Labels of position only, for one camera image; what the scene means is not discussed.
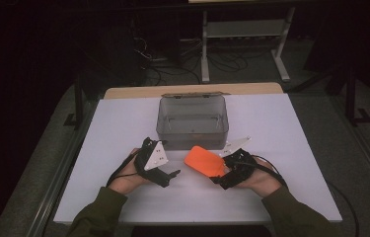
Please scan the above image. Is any clear grey plastic box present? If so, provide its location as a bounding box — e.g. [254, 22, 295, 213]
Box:
[155, 91, 231, 151]

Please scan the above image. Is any left hand-held gripper black cable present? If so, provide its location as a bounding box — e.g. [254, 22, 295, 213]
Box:
[106, 152, 137, 188]

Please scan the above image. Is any orange phone case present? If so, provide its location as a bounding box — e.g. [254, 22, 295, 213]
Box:
[184, 145, 227, 179]

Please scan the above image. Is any right hand-held gripper black cable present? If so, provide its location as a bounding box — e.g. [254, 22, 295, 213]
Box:
[235, 154, 360, 237]

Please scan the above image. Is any black metal stand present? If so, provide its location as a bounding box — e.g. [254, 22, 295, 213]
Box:
[344, 65, 370, 127]
[63, 75, 85, 131]

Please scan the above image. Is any person's right hand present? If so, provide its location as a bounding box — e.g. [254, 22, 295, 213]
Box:
[236, 157, 284, 198]

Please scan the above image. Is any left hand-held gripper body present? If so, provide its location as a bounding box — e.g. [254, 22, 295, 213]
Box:
[134, 136, 171, 189]

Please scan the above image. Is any white metal desk frame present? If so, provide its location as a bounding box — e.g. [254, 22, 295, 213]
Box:
[200, 6, 296, 84]

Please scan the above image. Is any person's left hand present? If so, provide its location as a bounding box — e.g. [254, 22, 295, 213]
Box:
[108, 147, 155, 197]

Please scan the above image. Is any hand-held gripper black cable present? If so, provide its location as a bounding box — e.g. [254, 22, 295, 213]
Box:
[106, 152, 137, 188]
[235, 154, 360, 237]

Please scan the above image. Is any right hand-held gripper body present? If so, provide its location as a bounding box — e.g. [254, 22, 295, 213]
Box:
[219, 135, 259, 191]

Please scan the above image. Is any tangle of floor cables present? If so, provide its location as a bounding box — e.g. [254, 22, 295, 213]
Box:
[132, 36, 250, 87]

